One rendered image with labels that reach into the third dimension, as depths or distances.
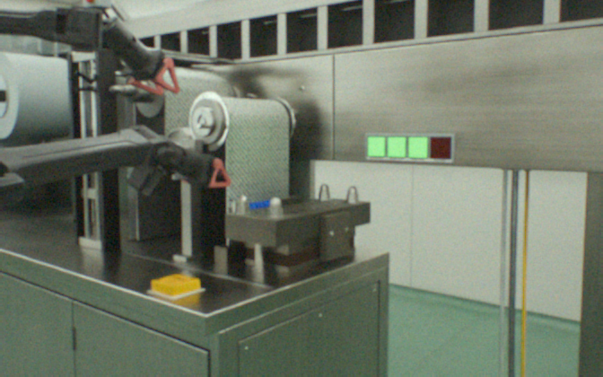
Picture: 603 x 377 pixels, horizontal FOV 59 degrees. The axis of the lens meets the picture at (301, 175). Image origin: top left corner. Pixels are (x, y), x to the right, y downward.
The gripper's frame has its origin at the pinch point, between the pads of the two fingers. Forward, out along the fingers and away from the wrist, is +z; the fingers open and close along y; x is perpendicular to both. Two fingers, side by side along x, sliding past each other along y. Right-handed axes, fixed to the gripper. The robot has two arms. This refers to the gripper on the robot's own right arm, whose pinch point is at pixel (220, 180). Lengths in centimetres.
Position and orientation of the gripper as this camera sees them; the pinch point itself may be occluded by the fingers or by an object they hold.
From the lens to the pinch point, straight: 130.3
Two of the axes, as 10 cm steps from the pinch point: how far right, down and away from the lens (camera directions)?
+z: 5.9, 3.8, 7.2
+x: 3.1, -9.2, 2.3
